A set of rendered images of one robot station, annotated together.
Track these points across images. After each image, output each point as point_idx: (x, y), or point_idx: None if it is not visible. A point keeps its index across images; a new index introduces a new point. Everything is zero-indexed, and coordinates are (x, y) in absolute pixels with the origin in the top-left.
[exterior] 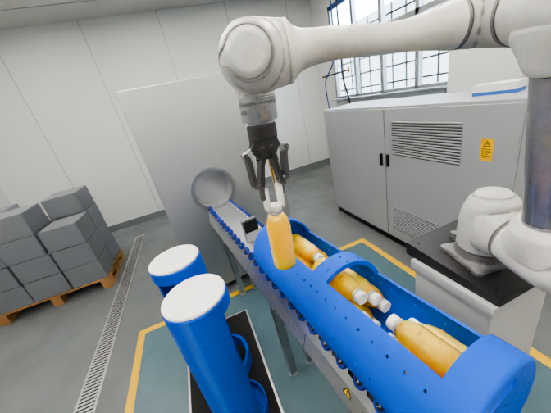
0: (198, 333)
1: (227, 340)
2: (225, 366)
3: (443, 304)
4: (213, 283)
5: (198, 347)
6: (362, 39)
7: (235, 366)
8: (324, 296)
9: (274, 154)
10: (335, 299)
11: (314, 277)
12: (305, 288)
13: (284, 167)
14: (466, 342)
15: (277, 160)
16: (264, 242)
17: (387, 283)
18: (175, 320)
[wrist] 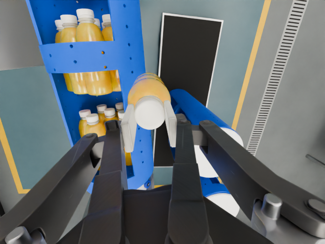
0: (217, 120)
1: (192, 115)
2: (194, 106)
3: (0, 33)
4: (197, 158)
5: (215, 116)
6: None
7: (186, 106)
8: (125, 30)
9: (108, 197)
10: (118, 10)
11: (122, 61)
12: (135, 64)
13: (81, 156)
14: None
15: (100, 175)
16: (142, 164)
17: (40, 30)
18: (236, 133)
